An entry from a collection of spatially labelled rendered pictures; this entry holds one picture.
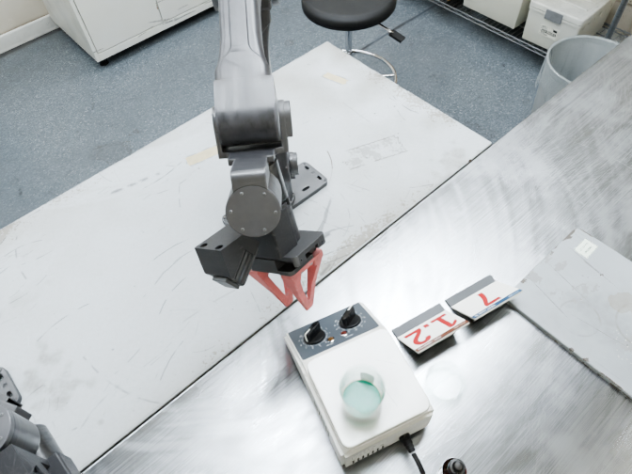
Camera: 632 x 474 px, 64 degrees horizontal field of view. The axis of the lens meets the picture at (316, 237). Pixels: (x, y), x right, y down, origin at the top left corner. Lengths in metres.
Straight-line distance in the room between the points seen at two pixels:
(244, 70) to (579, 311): 0.60
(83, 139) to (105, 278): 1.77
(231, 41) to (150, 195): 0.46
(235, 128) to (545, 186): 0.62
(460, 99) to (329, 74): 1.46
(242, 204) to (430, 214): 0.47
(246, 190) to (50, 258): 0.55
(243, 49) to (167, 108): 2.05
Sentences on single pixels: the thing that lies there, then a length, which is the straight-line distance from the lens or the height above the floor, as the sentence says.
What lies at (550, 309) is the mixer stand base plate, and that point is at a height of 0.91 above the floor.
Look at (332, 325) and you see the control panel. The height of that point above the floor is 0.94.
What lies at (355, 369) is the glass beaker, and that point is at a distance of 0.60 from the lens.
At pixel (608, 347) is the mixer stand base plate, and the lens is 0.85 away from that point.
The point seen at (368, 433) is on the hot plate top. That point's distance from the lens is 0.65.
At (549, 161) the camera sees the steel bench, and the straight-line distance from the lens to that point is 1.06.
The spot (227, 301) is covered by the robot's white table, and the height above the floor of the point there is 0.90.
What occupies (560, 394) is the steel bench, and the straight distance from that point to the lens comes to 0.81.
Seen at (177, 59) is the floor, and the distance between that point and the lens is 2.95.
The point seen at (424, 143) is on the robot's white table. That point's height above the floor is 0.90.
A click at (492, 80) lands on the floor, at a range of 2.73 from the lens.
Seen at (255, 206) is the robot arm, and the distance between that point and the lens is 0.52.
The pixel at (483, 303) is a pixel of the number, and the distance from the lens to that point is 0.80.
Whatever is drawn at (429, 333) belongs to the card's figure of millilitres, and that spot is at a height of 0.93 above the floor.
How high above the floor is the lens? 1.61
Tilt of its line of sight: 54 degrees down
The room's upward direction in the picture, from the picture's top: 5 degrees counter-clockwise
